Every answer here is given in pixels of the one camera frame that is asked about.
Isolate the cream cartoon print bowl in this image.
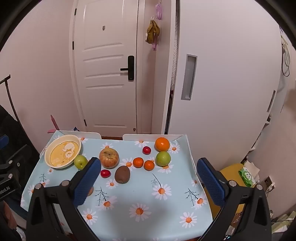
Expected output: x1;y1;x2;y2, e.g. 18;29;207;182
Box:
44;134;82;169

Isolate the small grey recessed handle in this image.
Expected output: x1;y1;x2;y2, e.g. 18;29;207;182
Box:
267;90;276;113

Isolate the large grey recessed handle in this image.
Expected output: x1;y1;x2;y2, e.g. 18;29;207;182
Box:
181;54;198;100

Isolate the white sliding wardrobe door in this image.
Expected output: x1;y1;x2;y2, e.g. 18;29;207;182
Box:
165;0;286;167

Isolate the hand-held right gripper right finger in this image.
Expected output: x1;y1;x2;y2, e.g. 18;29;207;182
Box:
196;158;271;241

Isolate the light green cloth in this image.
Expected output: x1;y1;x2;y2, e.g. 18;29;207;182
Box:
270;213;294;234

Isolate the large orange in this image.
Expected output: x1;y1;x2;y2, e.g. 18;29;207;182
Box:
155;137;171;152

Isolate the green wet wipes packet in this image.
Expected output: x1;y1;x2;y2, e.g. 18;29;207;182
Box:
239;167;257;188

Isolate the black metal stand pole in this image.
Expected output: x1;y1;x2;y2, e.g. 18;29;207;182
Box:
0;74;19;121

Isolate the wall power outlet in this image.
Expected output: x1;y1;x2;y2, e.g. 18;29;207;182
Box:
264;176;275;193

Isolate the white panelled door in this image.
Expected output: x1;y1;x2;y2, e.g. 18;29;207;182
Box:
69;0;139;137

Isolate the purple wall hanger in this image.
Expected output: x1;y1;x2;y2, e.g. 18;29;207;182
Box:
151;2;162;51

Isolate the pink handled cleaning tool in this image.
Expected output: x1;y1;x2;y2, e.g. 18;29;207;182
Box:
47;115;61;133

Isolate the black door handle lock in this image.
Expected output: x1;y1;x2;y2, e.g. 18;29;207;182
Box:
120;56;135;81

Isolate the small green apple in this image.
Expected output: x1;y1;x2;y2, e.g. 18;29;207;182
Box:
74;155;88;169

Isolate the large red yellow apple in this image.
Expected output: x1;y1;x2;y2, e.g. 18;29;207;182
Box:
99;148;120;168

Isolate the olive hanging cloth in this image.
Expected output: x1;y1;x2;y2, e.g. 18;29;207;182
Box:
146;20;161;44

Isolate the yellow stool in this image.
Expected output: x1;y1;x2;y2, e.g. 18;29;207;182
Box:
203;163;250;218

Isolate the light blue daisy tablecloth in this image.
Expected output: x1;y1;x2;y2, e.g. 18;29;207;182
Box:
20;130;213;241

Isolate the large green apple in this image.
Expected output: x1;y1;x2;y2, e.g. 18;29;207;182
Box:
155;151;171;167

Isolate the brown kiwi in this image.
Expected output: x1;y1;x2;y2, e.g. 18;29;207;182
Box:
114;165;130;184

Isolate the hanging cable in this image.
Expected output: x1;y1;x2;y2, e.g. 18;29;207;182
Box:
280;28;291;77

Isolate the white tissue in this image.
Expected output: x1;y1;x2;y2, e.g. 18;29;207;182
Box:
244;160;260;176

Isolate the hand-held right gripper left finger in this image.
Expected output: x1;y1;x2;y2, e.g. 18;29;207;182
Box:
27;157;102;241

